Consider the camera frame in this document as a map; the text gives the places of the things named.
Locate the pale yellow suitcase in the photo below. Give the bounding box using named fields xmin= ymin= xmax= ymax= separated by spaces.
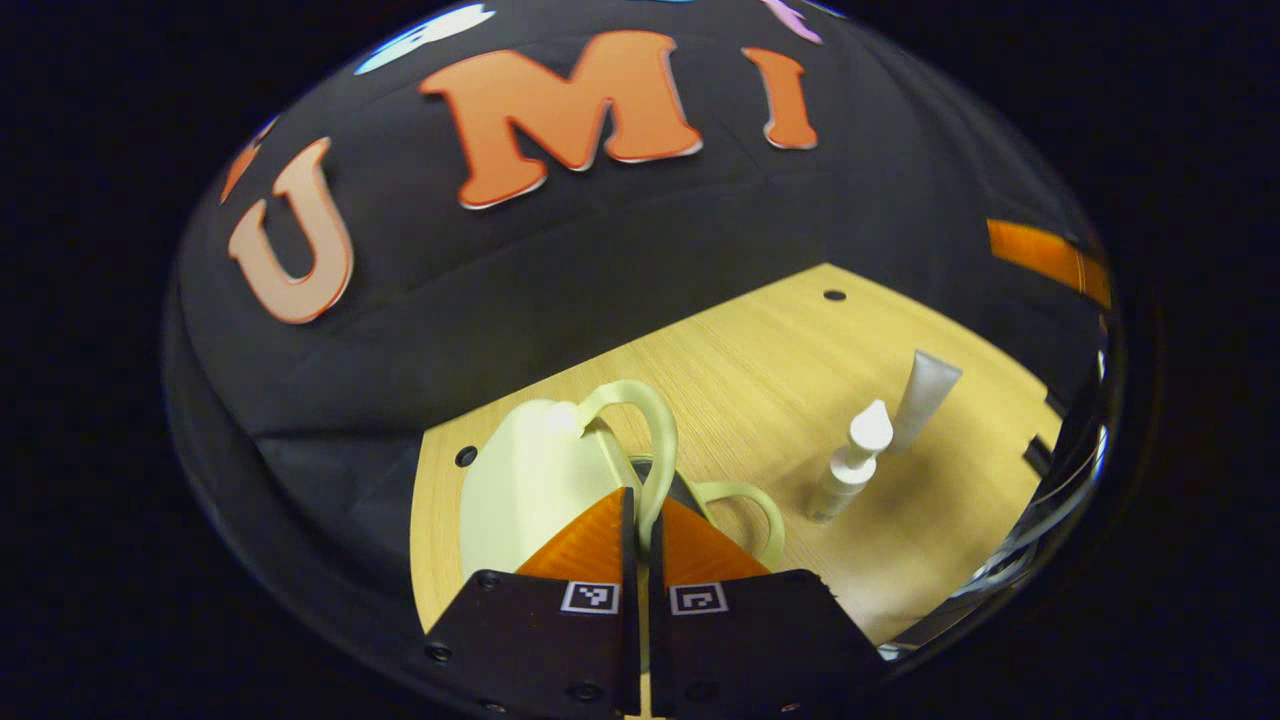
xmin=458 ymin=378 xmax=787 ymax=583

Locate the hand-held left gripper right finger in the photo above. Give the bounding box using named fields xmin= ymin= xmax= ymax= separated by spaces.
xmin=648 ymin=497 xmax=888 ymax=720

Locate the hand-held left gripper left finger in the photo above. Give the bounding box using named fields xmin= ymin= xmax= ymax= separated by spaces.
xmin=418 ymin=486 xmax=642 ymax=720

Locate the white squeeze tube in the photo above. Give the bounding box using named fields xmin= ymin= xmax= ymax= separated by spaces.
xmin=889 ymin=349 xmax=964 ymax=457

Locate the white pump bottle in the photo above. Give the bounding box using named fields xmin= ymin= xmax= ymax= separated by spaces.
xmin=805 ymin=399 xmax=895 ymax=525

